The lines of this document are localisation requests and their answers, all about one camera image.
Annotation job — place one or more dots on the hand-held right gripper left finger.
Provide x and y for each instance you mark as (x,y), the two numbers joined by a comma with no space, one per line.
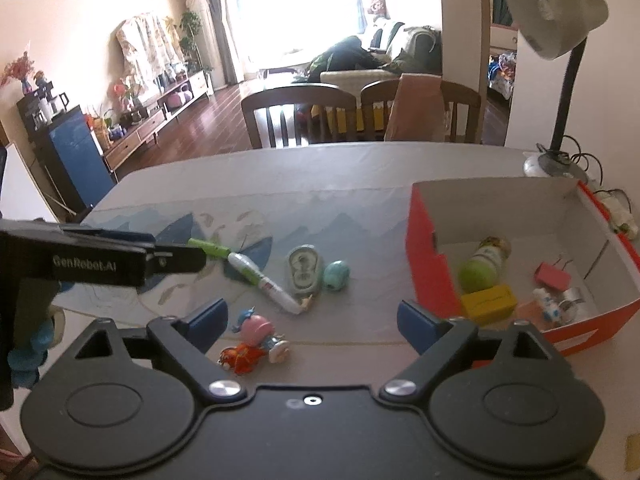
(210,322)

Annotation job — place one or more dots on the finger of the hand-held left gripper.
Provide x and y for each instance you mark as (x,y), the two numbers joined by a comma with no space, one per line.
(115,236)
(100,265)

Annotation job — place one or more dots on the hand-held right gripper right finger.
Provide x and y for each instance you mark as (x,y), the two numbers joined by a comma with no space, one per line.
(420,322)

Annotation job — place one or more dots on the red cardboard box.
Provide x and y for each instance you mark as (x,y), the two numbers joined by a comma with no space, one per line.
(430,280)

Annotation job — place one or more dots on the orange toy figure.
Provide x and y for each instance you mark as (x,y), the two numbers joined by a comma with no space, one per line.
(242,357)

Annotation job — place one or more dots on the pink pig toy figure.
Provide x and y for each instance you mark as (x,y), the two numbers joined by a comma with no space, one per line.
(257,330)

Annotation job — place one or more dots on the white marker pen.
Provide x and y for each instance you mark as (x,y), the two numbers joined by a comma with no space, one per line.
(265,282)

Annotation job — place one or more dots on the small yellow box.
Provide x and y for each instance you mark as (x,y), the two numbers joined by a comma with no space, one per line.
(487,304)

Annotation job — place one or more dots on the green lid jar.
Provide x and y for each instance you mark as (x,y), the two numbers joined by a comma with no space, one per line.
(482,270)

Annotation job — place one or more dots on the teal round toy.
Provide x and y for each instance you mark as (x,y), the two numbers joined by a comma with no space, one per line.
(336,276)

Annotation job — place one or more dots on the green white oval case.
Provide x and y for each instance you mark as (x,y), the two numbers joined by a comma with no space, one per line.
(303,270)

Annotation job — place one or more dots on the pink binder clip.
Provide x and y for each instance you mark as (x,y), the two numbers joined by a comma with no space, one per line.
(550,275)

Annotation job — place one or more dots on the person's left hand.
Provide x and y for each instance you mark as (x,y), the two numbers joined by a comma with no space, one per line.
(30,360)

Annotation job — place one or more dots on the blue board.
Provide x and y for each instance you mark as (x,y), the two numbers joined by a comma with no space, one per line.
(82,160)

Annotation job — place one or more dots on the wooden TV cabinet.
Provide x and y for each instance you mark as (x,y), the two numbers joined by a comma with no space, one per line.
(145,132)

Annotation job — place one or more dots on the blue printed table mat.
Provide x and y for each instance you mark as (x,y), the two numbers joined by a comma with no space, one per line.
(350,230)

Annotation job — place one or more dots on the dark wooden shelf cabinet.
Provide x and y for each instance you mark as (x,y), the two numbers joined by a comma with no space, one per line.
(35,120)

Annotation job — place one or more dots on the pink bag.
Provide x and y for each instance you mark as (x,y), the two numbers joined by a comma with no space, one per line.
(177,100)

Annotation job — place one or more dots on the hanging light clothes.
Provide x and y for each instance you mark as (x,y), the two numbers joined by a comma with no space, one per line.
(147,50)

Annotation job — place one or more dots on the red flower vase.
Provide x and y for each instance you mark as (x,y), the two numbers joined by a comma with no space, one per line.
(17,72)

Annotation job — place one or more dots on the pink cloth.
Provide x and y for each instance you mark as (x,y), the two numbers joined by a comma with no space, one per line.
(415,110)

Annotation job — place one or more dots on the green potted plant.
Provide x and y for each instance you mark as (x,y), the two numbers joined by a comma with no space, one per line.
(192,35)

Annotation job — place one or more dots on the white tower air conditioner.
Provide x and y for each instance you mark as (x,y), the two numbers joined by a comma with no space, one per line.
(202,35)

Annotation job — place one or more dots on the dark wooden chair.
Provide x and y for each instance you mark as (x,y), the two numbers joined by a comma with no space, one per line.
(465,100)
(295,95)

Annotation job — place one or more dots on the white cloth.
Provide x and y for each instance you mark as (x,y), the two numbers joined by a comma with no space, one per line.
(620,210)

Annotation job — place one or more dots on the light coffee table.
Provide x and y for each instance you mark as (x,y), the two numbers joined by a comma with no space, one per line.
(285,62)

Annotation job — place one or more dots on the colourful fabric pile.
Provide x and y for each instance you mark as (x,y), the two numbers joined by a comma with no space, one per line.
(501,72)

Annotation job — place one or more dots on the dark clothes pile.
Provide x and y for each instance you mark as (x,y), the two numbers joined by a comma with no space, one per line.
(345,57)

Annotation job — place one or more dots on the light sofa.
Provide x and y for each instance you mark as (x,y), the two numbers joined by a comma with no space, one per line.
(390,40)

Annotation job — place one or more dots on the white desk lamp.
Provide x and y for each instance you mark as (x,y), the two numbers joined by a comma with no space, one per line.
(550,10)

